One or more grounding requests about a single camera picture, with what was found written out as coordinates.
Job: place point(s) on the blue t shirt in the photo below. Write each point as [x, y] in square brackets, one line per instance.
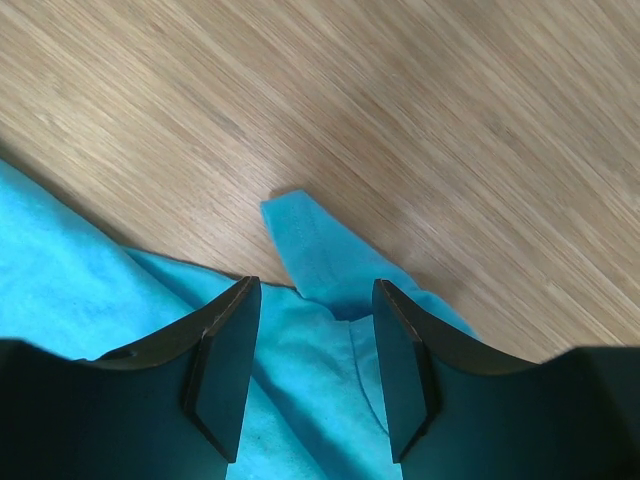
[315, 408]

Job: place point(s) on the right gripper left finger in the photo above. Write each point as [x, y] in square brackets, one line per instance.
[168, 406]

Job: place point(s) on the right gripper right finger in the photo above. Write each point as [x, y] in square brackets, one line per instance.
[459, 409]

